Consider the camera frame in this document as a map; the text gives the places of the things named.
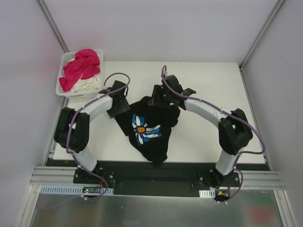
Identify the pink t shirt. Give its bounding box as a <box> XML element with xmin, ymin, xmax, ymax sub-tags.
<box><xmin>59</xmin><ymin>49</ymin><xmax>101</xmax><ymax>93</ymax></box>

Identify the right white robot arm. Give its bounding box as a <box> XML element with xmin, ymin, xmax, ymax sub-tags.
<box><xmin>148</xmin><ymin>75</ymin><xmax>253</xmax><ymax>189</ymax></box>

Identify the black graphic t shirt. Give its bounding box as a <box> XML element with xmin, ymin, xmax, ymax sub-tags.
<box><xmin>115</xmin><ymin>96</ymin><xmax>180</xmax><ymax>166</ymax></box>

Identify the white plastic basket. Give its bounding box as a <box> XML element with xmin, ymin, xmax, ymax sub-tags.
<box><xmin>55</xmin><ymin>49</ymin><xmax>103</xmax><ymax>98</ymax></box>

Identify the aluminium frame rail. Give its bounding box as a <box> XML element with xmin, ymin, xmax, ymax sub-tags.
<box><xmin>30</xmin><ymin>166</ymin><xmax>76</xmax><ymax>185</ymax></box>

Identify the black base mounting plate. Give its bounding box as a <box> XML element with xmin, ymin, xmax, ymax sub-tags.
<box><xmin>46</xmin><ymin>159</ymin><xmax>241</xmax><ymax>197</ymax></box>

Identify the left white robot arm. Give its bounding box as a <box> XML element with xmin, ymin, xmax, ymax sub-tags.
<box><xmin>54</xmin><ymin>80</ymin><xmax>130</xmax><ymax>184</ymax></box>

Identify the left white cable duct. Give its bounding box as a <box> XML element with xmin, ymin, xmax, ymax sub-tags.
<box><xmin>40</xmin><ymin>185</ymin><xmax>114</xmax><ymax>196</ymax></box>

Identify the right white cable duct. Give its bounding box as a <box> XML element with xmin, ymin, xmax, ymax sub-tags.
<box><xmin>199</xmin><ymin>189</ymin><xmax>216</xmax><ymax>199</ymax></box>

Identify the white cable duct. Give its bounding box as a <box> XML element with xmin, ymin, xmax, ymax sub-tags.
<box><xmin>199</xmin><ymin>189</ymin><xmax>216</xmax><ymax>199</ymax></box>
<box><xmin>40</xmin><ymin>185</ymin><xmax>114</xmax><ymax>196</ymax></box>

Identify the white t shirt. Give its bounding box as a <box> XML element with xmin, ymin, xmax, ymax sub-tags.
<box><xmin>61</xmin><ymin>53</ymin><xmax>102</xmax><ymax>93</ymax></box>

